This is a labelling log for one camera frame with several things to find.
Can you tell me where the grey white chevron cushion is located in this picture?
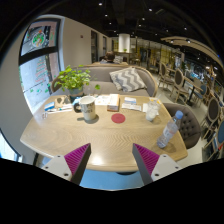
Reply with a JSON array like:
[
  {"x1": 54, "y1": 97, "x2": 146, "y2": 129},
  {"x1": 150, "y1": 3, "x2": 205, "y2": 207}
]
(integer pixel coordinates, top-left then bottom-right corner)
[{"x1": 109, "y1": 67, "x2": 148, "y2": 93}]

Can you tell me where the green potted plant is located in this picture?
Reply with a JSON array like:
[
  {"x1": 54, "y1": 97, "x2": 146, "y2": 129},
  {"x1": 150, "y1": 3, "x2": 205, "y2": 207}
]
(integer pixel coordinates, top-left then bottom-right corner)
[{"x1": 54, "y1": 64, "x2": 101, "y2": 103}]

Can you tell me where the flat round red coaster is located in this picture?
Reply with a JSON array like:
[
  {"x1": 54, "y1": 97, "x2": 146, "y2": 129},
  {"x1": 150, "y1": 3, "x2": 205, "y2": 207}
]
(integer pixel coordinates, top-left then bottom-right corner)
[{"x1": 110, "y1": 112, "x2": 126, "y2": 125}]

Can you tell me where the group of wooden chairs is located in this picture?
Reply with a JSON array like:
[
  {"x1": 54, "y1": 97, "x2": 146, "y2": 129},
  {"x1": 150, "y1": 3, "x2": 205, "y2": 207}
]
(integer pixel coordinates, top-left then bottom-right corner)
[{"x1": 156, "y1": 59, "x2": 224, "y2": 161}]

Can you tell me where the blue card box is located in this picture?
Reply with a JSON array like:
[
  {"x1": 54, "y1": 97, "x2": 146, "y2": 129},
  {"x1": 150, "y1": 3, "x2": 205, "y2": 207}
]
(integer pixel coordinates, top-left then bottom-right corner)
[{"x1": 43, "y1": 101, "x2": 56, "y2": 112}]

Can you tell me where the white mug with black handle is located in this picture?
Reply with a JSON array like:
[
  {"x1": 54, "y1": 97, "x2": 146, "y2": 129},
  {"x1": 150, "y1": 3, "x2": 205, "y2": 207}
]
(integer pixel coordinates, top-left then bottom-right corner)
[{"x1": 73, "y1": 95, "x2": 98, "y2": 122}]

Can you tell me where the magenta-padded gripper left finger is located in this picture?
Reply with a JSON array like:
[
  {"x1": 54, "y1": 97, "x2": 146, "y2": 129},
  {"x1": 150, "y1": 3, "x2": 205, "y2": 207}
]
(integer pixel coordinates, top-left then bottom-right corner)
[{"x1": 41, "y1": 143, "x2": 92, "y2": 186}]

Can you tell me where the clear blue-capped water bottle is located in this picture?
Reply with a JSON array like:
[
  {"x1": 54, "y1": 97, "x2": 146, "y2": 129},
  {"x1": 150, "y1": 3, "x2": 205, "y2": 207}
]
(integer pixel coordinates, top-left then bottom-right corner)
[{"x1": 156, "y1": 110, "x2": 184, "y2": 149}]

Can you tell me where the group of ceiling lights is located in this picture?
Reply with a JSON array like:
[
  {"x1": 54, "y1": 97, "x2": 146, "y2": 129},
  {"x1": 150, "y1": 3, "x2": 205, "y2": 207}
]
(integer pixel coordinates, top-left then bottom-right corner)
[{"x1": 96, "y1": 1, "x2": 211, "y2": 44}]

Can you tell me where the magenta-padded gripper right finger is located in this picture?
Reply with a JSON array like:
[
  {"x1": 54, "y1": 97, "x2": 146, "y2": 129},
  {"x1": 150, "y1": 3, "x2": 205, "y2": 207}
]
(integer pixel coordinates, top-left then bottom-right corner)
[{"x1": 132, "y1": 143, "x2": 184, "y2": 186}]

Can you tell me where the person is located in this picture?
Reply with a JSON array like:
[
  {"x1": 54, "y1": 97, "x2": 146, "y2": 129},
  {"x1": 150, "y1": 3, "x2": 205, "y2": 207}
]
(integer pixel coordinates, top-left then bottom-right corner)
[{"x1": 99, "y1": 50, "x2": 116, "y2": 65}]

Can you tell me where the grey curved sofa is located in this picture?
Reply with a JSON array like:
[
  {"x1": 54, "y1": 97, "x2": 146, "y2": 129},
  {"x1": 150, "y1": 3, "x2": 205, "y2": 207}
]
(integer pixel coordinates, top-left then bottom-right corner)
[{"x1": 49, "y1": 63, "x2": 159, "y2": 98}]

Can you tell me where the small light blue box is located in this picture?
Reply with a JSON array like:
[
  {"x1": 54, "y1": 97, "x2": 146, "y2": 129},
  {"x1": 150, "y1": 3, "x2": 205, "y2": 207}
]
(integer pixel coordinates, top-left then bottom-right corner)
[{"x1": 71, "y1": 97, "x2": 83, "y2": 107}]

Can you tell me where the window with colourful stickers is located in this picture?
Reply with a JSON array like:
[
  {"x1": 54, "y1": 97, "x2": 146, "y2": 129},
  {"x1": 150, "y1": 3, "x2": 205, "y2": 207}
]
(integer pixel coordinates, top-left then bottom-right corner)
[{"x1": 18, "y1": 18, "x2": 63, "y2": 114}]

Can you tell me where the white illustrated paper sheet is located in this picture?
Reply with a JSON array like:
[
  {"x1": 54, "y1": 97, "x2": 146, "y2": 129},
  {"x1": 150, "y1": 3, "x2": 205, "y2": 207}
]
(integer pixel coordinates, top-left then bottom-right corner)
[{"x1": 94, "y1": 94, "x2": 110, "y2": 106}]

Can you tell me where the grey tufted armchair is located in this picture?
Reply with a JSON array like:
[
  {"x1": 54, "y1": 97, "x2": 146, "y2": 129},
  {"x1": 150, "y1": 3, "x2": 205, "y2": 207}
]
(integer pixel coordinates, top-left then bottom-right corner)
[{"x1": 162, "y1": 102, "x2": 203, "y2": 150}]

